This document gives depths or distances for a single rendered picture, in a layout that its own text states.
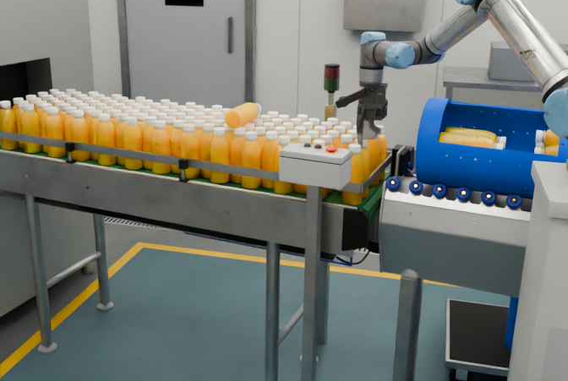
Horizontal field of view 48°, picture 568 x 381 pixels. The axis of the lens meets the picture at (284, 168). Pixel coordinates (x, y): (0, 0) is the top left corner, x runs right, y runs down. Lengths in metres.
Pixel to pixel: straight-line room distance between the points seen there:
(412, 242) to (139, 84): 4.22
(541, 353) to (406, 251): 0.65
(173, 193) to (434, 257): 0.93
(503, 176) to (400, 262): 0.47
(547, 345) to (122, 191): 1.53
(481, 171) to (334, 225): 0.49
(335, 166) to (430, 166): 0.32
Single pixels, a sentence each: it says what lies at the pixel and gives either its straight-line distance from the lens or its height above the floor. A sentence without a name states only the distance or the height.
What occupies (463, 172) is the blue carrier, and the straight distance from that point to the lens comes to 2.04.
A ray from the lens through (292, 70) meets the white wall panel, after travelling 5.56.
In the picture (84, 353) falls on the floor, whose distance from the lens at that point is 3.06.
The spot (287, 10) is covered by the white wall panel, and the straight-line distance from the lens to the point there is 5.52.
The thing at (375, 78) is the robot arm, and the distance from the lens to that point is 2.04.
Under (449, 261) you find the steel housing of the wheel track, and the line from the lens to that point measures 2.19.
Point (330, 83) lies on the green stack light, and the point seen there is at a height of 1.19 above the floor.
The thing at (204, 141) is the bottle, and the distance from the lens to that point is 2.29.
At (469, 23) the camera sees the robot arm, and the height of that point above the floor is 1.49.
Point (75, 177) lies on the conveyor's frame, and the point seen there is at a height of 0.85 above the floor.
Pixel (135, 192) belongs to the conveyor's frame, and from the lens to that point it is 2.43.
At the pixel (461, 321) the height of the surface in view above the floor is 0.15.
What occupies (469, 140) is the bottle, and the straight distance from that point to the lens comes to 2.07.
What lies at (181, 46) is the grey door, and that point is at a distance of 5.80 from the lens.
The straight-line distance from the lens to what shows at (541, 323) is 1.69.
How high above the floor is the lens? 1.64
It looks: 18 degrees down
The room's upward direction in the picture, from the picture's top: 1 degrees clockwise
